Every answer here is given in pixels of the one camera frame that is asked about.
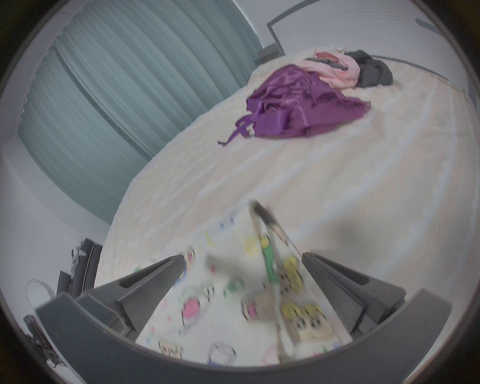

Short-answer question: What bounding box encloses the black cabinet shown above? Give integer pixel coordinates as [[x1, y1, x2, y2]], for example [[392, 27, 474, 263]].
[[56, 238, 104, 297]]

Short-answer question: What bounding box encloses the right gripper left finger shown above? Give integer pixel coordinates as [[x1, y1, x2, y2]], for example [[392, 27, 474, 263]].
[[75, 254, 186, 339]]

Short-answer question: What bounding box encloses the bed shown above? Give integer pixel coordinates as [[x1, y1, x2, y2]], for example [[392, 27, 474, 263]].
[[94, 0, 480, 366]]

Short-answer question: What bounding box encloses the blue-green curtain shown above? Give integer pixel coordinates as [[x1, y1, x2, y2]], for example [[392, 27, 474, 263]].
[[17, 0, 265, 226]]

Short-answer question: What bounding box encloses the pile of clothes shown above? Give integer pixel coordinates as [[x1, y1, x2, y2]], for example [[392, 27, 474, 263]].
[[300, 47, 394, 91]]

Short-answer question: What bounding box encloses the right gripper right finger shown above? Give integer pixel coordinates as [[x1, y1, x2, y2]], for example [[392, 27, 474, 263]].
[[301, 252, 407, 336]]

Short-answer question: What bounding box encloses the purple satin garment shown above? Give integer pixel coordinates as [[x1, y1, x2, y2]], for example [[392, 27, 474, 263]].
[[217, 64, 372, 148]]

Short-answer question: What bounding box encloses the grey bedside table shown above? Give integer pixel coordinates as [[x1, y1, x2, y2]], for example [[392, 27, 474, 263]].
[[259, 43, 281, 63]]

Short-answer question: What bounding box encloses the pale pink pillow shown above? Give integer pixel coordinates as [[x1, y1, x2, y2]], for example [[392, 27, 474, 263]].
[[249, 47, 323, 87]]

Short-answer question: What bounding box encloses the white printed pyjama top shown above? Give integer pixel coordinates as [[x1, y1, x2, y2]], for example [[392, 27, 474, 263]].
[[135, 200, 353, 366]]

